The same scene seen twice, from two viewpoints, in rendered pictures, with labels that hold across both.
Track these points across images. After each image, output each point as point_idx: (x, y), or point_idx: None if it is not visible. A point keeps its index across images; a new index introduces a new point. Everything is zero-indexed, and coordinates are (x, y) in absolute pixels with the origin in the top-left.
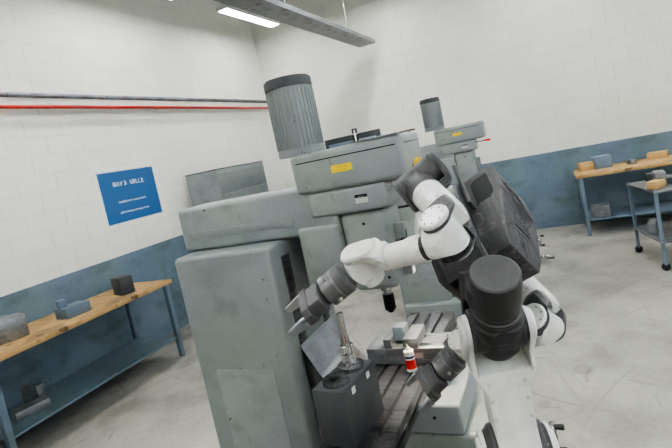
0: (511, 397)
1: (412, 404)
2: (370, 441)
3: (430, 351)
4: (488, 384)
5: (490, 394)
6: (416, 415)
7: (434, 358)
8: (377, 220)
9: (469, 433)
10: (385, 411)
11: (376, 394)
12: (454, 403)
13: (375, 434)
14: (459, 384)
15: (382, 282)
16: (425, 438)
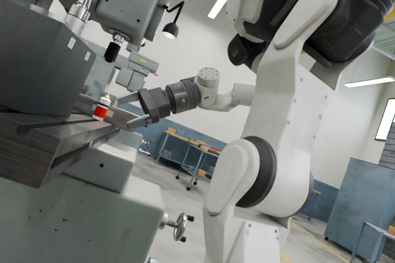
0: (310, 106)
1: (100, 132)
2: (49, 120)
3: (122, 113)
4: (301, 77)
5: (297, 90)
6: (93, 148)
7: (171, 83)
8: None
9: (125, 194)
10: (70, 118)
11: (77, 89)
12: (130, 159)
13: (57, 120)
14: (131, 153)
15: (127, 21)
16: (74, 185)
